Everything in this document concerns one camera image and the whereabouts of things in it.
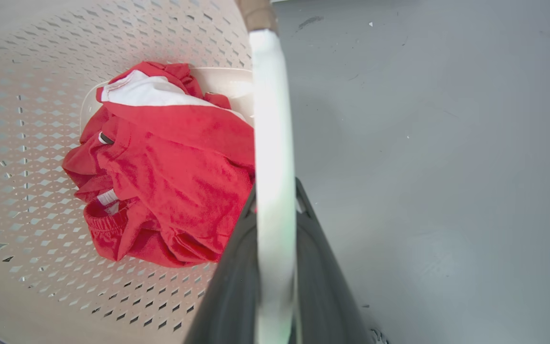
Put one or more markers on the red and white garment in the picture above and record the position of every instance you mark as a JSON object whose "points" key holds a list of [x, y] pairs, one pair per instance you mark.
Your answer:
{"points": [[174, 172]]}

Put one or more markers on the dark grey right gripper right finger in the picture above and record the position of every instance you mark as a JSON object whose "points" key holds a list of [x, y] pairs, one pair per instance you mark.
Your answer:
{"points": [[325, 296]]}

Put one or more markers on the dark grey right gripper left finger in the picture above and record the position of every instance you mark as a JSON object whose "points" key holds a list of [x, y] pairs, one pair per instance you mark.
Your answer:
{"points": [[229, 296]]}

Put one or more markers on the white perforated plastic laundry basket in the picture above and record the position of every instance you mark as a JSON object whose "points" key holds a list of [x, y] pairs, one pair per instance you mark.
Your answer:
{"points": [[36, 200]]}

